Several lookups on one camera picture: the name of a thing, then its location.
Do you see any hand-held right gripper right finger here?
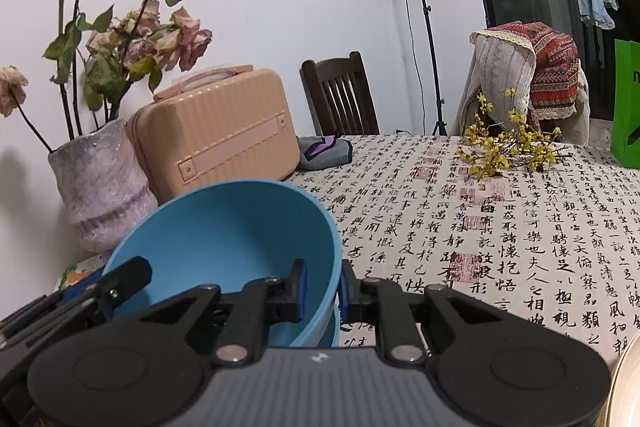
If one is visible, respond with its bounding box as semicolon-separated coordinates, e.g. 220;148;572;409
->
339;259;503;367

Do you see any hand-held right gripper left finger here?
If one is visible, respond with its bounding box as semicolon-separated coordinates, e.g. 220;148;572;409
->
141;258;307;367

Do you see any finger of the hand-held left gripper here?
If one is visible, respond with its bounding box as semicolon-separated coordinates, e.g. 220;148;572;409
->
62;269;103;305
97;257;152;308

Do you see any cream round plate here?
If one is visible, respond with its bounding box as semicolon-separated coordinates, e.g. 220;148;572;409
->
607;332;640;427

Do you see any pink textured vase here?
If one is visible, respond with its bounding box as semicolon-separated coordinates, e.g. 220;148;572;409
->
47;119;160;254

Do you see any calligraphy printed tablecloth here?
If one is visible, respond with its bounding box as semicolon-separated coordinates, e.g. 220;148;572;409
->
60;134;640;368

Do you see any purple grey cloth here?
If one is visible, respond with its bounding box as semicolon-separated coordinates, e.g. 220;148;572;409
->
297;135;353;171

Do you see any pink hard suitcase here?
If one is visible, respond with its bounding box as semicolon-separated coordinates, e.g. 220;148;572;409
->
127;64;301;202

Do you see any dark wooden chair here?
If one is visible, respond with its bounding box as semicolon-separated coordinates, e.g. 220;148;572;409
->
300;52;381;136

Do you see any yellow flower branch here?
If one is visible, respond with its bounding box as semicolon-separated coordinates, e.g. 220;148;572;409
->
457;88;573;180

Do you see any dried pink rose bouquet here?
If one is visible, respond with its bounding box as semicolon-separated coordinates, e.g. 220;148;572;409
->
0;0;213;152

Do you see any grey white knitted cloth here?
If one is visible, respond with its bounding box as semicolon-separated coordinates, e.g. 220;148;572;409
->
452;29;536;135

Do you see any chair draped with blankets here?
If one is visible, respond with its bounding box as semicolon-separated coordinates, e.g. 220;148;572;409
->
575;62;592;145

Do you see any red patterned blanket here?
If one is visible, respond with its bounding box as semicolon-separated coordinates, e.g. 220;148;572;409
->
487;21;581;120

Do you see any green paper bag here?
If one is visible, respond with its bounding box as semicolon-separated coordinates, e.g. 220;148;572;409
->
610;38;640;168

